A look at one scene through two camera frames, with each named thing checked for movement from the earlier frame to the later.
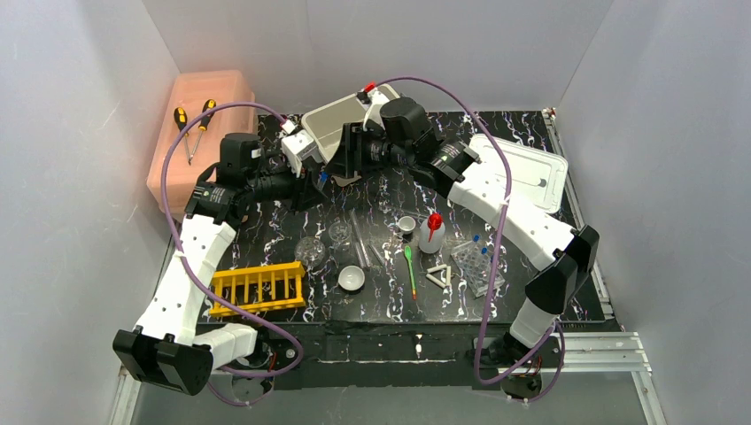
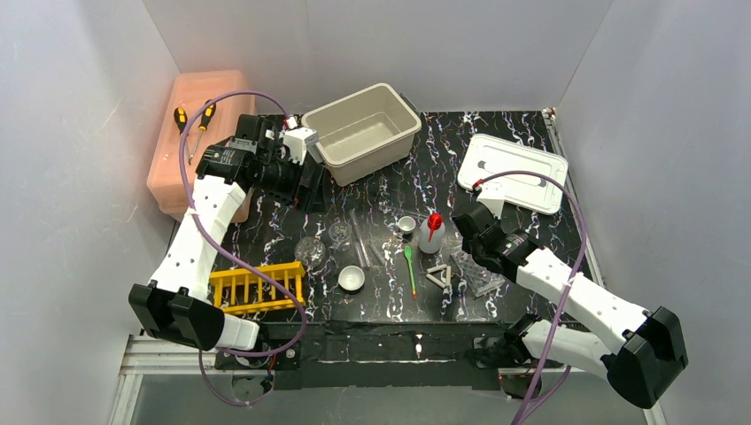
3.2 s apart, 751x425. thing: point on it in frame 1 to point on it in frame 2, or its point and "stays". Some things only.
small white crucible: (406, 224) stays
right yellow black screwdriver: (205, 123) stays
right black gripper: (350, 152) to (469, 221)
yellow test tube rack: (258, 289) stays
